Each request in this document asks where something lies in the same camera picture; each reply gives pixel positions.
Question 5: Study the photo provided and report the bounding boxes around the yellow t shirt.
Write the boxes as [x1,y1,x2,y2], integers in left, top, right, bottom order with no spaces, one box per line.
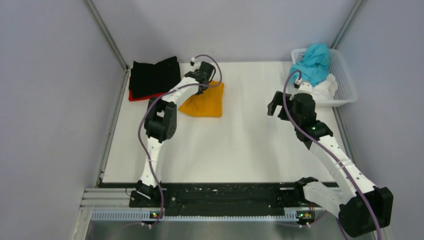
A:
[178,80,225,118]

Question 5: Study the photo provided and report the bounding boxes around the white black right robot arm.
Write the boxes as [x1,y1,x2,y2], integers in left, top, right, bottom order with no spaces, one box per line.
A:
[268,91,394,240]

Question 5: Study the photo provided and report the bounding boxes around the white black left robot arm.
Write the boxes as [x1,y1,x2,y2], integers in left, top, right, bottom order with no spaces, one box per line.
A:
[136,57,223,208]

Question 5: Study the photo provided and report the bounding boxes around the white t shirt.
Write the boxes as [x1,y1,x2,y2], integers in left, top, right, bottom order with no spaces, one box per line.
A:
[311,73,338,101]

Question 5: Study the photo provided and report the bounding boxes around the turquoise t shirt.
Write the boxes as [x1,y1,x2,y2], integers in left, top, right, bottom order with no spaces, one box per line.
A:
[289,43,331,87]

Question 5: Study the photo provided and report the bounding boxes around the white plastic basket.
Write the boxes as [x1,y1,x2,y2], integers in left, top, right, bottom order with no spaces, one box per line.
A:
[291,48,358,107]

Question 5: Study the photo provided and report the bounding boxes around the folded black t shirt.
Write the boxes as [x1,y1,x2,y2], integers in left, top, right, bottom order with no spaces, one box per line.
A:
[128,56,181,97]

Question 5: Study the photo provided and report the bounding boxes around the folded red t shirt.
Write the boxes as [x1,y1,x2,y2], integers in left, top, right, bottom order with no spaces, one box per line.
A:
[128,90,164,102]

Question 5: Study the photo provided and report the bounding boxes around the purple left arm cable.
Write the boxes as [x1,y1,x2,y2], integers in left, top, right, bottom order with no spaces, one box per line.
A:
[137,54,223,229]

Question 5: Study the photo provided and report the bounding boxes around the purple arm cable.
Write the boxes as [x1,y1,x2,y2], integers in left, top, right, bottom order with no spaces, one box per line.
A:
[282,69,383,240]
[137,54,223,229]

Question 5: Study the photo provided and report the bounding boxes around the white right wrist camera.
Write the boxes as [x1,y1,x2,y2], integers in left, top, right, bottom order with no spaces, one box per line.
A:
[293,79,313,95]

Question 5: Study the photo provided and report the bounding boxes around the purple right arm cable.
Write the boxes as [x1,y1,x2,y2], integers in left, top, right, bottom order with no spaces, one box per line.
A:
[282,69,383,240]

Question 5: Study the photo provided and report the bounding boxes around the grey metal frame rail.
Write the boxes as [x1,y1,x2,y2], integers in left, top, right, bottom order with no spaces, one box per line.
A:
[330,107,363,174]

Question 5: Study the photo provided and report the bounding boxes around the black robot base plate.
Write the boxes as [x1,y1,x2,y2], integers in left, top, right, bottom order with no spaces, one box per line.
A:
[129,183,318,217]

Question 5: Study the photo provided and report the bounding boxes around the right corner metal post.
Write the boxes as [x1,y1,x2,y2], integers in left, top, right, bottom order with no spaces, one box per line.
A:
[330,0,368,49]

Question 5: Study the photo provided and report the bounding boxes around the corner metal post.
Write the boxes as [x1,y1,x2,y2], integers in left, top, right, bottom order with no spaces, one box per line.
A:
[330,0,368,49]
[83,0,130,71]

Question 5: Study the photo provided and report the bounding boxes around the left corner metal post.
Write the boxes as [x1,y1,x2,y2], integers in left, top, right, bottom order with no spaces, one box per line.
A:
[83,0,130,71]

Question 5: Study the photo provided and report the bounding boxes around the white slotted cable duct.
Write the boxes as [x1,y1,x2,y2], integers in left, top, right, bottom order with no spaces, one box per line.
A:
[91,208,316,223]

